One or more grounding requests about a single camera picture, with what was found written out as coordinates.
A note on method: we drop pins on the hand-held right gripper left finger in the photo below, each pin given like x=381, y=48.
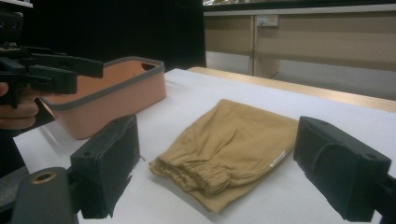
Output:
x=106, y=165

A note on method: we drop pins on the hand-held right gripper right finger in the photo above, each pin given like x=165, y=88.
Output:
x=339, y=168

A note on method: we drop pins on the pink basket with grey rim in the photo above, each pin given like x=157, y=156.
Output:
x=118, y=96

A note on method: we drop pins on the tan pants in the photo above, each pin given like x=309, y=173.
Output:
x=230, y=152

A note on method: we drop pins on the black curtain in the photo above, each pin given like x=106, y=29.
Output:
x=134, y=31

